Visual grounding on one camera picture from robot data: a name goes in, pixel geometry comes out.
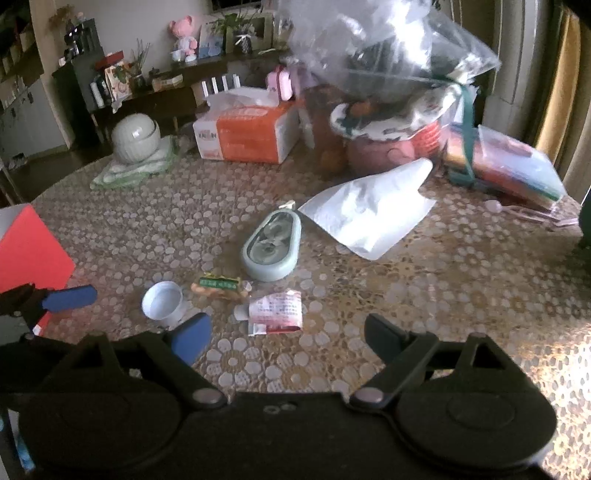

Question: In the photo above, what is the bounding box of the blue cloth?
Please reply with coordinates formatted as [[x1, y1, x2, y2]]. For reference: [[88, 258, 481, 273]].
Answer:
[[14, 434, 36, 472]]

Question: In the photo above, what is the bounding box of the dark wooden sideboard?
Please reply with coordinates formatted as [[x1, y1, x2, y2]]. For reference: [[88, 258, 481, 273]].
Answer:
[[90, 46, 301, 136]]

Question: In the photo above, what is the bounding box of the red white packet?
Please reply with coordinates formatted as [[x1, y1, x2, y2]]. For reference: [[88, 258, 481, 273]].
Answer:
[[235, 290, 304, 336]]

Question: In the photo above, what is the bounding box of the white ceramic jar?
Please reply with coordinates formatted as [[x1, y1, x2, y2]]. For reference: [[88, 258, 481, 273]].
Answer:
[[112, 113, 161, 164]]

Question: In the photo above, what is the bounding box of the dark green ribbon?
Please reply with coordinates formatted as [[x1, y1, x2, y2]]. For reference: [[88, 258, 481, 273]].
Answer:
[[449, 84, 480, 186]]

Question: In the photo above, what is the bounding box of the pink bear figure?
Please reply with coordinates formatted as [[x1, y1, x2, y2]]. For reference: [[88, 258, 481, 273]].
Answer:
[[168, 16, 200, 64]]

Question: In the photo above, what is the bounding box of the pink small bag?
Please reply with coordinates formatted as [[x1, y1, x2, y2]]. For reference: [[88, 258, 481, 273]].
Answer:
[[266, 65, 294, 103]]

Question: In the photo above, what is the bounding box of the red cardboard box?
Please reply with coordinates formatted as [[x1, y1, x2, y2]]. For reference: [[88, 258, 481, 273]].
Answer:
[[0, 205, 77, 296]]

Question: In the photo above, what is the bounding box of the clear plastic spoon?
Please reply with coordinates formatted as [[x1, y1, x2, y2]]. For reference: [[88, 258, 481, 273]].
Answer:
[[484, 200, 579, 228]]

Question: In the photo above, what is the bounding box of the orange white tissue pack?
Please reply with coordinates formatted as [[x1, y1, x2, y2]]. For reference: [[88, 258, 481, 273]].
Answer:
[[193, 89, 301, 165]]

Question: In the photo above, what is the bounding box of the black tall cabinet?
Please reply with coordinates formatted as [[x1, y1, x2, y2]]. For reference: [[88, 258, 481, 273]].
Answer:
[[52, 18, 136, 141]]

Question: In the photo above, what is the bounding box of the stack of colourful packets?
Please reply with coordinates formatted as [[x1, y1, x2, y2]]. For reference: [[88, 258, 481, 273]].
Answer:
[[442, 124, 567, 209]]

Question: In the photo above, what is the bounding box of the green folded cloth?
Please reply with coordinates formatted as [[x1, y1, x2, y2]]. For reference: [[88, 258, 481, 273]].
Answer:
[[90, 135, 179, 190]]

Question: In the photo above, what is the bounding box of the pink pot with floral cover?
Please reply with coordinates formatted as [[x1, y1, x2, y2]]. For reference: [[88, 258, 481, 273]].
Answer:
[[329, 84, 463, 175]]

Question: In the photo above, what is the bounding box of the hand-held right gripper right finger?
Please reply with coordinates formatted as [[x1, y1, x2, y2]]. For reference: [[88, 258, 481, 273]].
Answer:
[[350, 314, 522, 411]]

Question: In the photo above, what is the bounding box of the yellow curtain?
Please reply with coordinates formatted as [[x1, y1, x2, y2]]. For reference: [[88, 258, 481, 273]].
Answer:
[[534, 9, 591, 195]]

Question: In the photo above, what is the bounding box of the white router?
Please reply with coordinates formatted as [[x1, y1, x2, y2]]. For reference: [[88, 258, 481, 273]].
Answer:
[[200, 74, 242, 99]]

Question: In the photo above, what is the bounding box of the small white cup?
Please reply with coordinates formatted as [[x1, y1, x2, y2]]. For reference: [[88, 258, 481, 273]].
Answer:
[[141, 281, 191, 326]]

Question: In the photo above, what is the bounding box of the pale green oval case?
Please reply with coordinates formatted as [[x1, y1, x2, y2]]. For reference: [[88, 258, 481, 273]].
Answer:
[[241, 208, 304, 282]]

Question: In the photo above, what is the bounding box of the green yellow snack packet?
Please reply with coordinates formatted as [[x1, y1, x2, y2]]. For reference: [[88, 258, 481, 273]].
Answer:
[[191, 274, 251, 304]]

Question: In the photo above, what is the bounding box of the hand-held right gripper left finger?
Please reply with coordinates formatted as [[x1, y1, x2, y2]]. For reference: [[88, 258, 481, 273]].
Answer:
[[60, 313, 228, 411]]

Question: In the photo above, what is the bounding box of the white paper napkin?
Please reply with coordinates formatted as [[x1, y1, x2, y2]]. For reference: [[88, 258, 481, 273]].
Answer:
[[298, 158, 437, 261]]

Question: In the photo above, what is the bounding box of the large clear plastic bag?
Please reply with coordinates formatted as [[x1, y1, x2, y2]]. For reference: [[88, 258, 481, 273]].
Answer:
[[277, 0, 502, 106]]

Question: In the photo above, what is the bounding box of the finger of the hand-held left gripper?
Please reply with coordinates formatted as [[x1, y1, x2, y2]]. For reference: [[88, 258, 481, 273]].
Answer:
[[0, 284, 99, 324], [0, 336, 80, 384]]

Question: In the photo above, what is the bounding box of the small red gift box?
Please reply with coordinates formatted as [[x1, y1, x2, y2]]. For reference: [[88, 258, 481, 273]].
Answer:
[[95, 52, 126, 71]]

